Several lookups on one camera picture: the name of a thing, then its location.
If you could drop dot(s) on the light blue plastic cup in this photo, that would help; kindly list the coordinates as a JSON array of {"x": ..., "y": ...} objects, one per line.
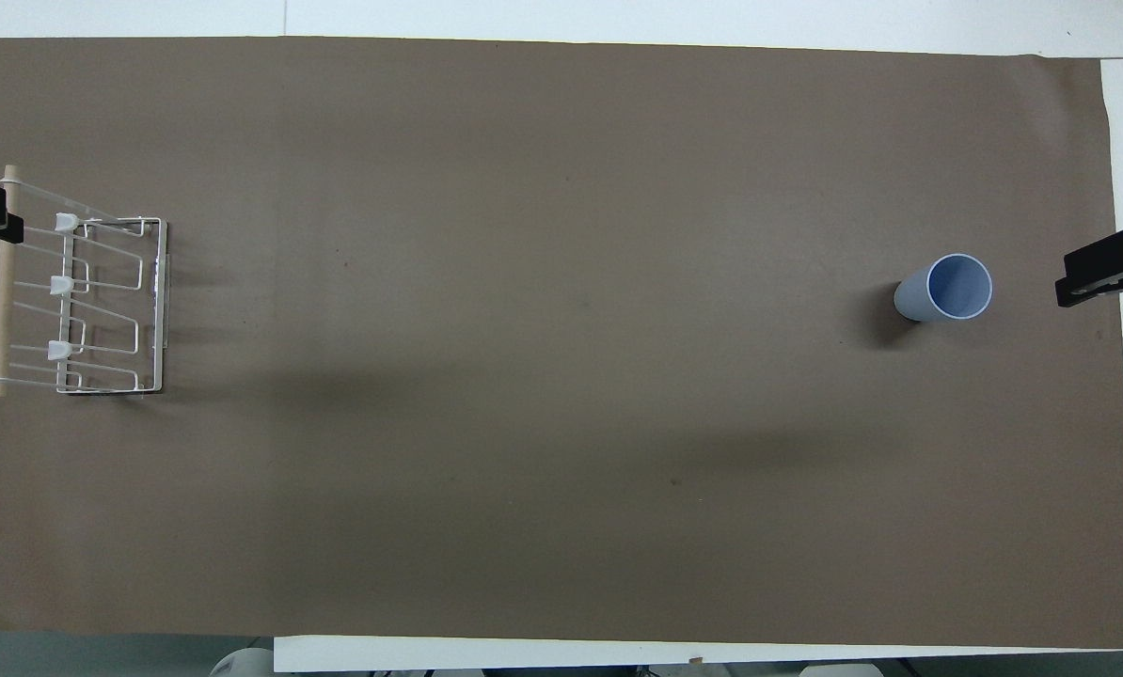
[{"x": 956, "y": 287}]

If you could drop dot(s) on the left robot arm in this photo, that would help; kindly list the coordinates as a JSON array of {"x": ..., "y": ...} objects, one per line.
[{"x": 242, "y": 664}]

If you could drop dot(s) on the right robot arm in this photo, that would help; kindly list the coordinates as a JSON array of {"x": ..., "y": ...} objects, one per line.
[{"x": 839, "y": 671}]

